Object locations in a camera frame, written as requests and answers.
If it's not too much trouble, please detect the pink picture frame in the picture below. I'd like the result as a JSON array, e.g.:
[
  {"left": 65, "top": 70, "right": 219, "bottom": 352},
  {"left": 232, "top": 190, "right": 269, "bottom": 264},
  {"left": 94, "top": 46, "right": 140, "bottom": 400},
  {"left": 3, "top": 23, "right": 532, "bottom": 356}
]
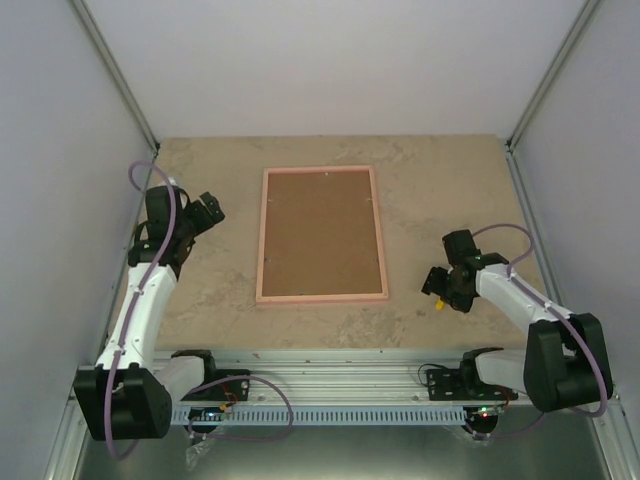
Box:
[{"left": 255, "top": 165, "right": 389, "bottom": 305}]

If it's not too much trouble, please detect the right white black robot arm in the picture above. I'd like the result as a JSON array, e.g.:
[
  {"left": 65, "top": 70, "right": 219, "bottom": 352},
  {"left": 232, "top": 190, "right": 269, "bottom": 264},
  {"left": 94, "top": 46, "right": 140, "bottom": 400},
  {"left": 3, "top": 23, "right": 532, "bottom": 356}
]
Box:
[{"left": 422, "top": 229, "right": 614, "bottom": 417}]

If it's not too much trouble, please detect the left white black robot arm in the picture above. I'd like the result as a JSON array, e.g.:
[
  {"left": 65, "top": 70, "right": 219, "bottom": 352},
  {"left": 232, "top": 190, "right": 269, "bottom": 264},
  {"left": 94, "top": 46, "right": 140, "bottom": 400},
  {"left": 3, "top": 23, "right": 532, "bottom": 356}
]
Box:
[{"left": 73, "top": 186, "right": 225, "bottom": 441}]

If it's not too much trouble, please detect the clear plastic bag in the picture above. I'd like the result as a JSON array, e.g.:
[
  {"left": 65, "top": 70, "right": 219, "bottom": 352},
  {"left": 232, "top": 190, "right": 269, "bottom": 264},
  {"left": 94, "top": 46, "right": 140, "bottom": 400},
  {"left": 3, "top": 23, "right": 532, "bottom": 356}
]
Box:
[{"left": 185, "top": 438, "right": 214, "bottom": 471}]

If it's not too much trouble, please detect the aluminium corner post left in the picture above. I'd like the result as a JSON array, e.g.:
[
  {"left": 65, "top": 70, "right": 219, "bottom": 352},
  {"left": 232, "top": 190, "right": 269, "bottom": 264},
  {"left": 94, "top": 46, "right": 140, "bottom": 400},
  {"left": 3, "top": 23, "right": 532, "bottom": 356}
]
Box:
[{"left": 68, "top": 0, "right": 160, "bottom": 157}]

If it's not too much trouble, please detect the aluminium corner post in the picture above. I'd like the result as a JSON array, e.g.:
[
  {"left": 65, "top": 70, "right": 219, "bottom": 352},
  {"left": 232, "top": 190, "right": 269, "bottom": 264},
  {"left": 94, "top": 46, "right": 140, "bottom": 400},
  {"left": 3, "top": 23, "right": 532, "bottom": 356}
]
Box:
[
  {"left": 68, "top": 0, "right": 160, "bottom": 157},
  {"left": 505, "top": 0, "right": 603, "bottom": 154}
]

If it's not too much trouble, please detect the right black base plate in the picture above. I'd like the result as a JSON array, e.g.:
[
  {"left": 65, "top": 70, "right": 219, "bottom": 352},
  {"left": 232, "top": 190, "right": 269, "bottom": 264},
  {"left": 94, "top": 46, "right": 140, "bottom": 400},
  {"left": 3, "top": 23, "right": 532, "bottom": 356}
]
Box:
[{"left": 421, "top": 368, "right": 518, "bottom": 402}]

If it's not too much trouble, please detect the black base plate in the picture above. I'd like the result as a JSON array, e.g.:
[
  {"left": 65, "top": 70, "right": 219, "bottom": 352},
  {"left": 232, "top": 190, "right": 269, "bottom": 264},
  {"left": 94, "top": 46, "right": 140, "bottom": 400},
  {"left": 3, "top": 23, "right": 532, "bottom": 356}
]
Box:
[
  {"left": 421, "top": 368, "right": 518, "bottom": 402},
  {"left": 181, "top": 369, "right": 251, "bottom": 403}
]

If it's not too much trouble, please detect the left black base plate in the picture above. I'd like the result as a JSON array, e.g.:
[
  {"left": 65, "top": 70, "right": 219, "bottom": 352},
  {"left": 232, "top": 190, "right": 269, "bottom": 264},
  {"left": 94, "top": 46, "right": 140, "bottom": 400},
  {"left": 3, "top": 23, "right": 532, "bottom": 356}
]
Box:
[{"left": 181, "top": 369, "right": 251, "bottom": 403}]

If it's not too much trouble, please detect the aluminium rail platform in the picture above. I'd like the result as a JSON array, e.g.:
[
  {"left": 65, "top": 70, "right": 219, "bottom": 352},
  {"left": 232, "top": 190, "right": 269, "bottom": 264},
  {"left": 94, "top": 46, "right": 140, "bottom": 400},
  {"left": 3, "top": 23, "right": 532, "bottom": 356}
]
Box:
[{"left": 67, "top": 319, "right": 624, "bottom": 409}]

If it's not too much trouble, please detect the light blue cable duct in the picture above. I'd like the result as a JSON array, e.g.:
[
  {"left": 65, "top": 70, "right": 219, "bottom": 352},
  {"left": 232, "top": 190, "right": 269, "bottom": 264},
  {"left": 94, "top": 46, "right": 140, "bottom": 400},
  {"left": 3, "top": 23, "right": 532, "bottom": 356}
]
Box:
[{"left": 169, "top": 405, "right": 506, "bottom": 427}]

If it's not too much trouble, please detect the aluminium corner post right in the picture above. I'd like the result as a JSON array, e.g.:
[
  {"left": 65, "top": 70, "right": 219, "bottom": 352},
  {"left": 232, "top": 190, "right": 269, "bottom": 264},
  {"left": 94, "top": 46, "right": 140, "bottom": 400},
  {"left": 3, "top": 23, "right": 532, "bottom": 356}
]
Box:
[{"left": 505, "top": 0, "right": 603, "bottom": 154}]

